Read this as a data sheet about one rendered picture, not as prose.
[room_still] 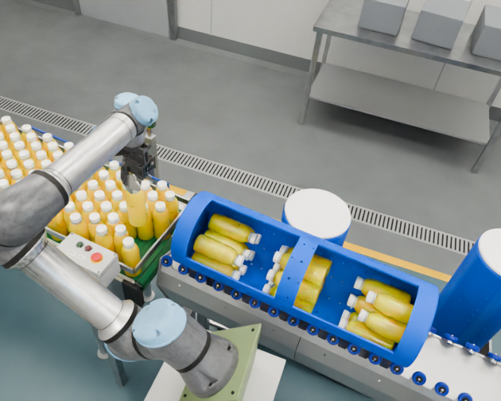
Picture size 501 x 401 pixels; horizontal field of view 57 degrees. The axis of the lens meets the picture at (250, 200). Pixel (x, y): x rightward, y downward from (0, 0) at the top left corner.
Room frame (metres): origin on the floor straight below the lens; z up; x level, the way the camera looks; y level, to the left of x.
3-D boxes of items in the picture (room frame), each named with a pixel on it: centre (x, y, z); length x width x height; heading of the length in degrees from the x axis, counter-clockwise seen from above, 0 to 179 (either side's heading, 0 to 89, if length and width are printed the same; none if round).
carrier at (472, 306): (1.21, -1.07, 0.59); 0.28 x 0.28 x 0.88
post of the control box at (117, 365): (0.92, 0.55, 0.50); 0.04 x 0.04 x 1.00; 69
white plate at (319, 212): (1.31, -0.28, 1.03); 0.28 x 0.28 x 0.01
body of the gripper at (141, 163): (1.06, 0.37, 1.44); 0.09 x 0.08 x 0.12; 69
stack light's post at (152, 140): (1.59, 0.48, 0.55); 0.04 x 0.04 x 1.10; 69
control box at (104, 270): (0.92, 0.55, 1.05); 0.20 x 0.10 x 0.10; 69
